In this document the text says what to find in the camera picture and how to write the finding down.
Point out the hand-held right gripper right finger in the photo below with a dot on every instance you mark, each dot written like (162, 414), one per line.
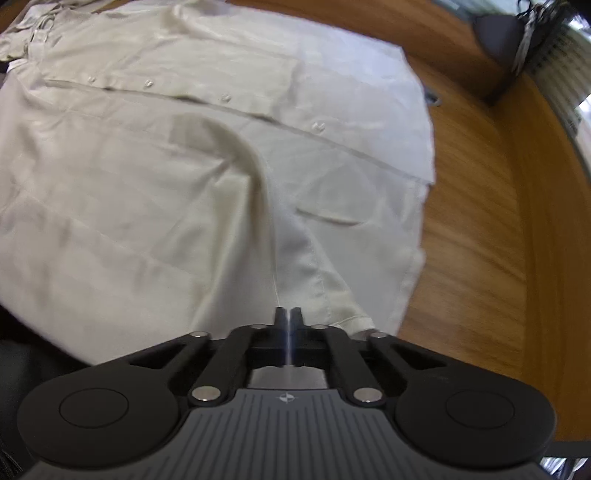
(295, 318)

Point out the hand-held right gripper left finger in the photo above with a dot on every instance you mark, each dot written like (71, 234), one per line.
(280, 318)

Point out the pale button shirt with pocket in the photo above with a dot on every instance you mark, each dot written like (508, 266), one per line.
(161, 184)

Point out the striped glass partition panel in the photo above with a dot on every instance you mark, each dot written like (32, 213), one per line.
(558, 55)

